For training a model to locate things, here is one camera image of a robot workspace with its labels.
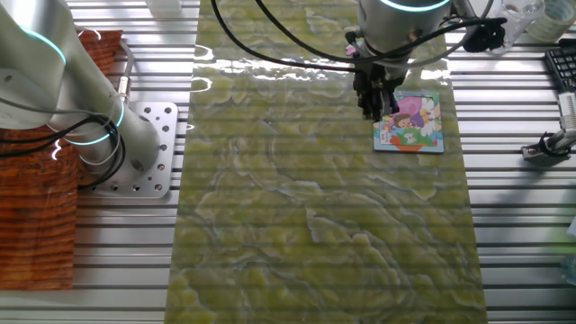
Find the black keyboard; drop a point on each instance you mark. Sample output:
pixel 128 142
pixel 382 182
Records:
pixel 564 65

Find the white paper card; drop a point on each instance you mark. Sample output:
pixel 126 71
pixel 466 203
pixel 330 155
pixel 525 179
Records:
pixel 573 228

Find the green marble pattern mat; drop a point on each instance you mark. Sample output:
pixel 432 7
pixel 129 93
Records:
pixel 292 202

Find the brown wood grain sheet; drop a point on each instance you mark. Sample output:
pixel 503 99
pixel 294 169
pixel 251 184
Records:
pixel 36 216

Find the clear tape roll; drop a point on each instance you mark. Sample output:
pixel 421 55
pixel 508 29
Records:
pixel 555 18

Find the white block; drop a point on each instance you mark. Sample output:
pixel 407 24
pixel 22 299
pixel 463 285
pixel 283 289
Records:
pixel 162 4

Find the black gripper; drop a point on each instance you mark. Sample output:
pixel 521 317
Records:
pixel 378 78

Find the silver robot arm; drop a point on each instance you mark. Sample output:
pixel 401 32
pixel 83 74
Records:
pixel 90 99

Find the silver depth camera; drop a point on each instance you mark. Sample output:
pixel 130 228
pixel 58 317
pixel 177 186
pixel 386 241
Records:
pixel 568 110

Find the butterfly girl puzzle board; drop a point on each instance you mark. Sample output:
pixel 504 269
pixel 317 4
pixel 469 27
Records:
pixel 414 130

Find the clear glass cup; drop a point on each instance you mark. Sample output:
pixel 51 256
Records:
pixel 517 18

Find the silver robot mounting plate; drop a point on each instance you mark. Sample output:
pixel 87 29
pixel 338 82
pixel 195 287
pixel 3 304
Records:
pixel 164 135

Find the pink blue white puzzle piece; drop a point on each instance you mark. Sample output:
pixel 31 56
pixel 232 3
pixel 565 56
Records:
pixel 351 49

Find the white paper sheet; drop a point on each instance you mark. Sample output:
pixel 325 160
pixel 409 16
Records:
pixel 483 8

